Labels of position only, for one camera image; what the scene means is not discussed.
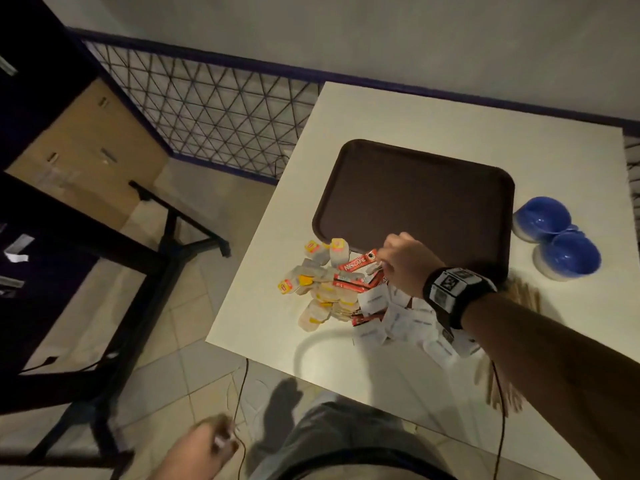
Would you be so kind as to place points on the person's left hand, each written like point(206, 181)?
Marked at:
point(200, 449)

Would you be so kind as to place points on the person's right hand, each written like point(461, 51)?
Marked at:
point(407, 264)

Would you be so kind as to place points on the red Nescafe coffee sachets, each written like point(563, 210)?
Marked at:
point(356, 264)

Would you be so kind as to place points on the pile of white sugar packets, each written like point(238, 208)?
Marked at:
point(405, 324)

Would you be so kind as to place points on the brown plastic tray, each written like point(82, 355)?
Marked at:
point(415, 199)

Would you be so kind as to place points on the pile of tea bags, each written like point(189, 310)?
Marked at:
point(320, 289)

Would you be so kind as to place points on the bundle of wooden stir sticks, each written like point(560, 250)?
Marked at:
point(525, 294)

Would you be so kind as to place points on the person's right forearm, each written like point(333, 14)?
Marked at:
point(560, 374)

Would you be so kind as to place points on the person's grey trousers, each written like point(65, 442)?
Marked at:
point(345, 434)

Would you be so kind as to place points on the black wristband white markers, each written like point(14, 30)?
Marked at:
point(457, 292)

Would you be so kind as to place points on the blue and white bowl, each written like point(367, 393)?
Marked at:
point(542, 217)
point(567, 254)

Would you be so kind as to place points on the black metal table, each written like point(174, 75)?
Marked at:
point(60, 274)

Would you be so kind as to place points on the purple metal mesh railing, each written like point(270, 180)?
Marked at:
point(210, 109)

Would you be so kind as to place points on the dark cabinet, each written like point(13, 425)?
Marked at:
point(35, 69)

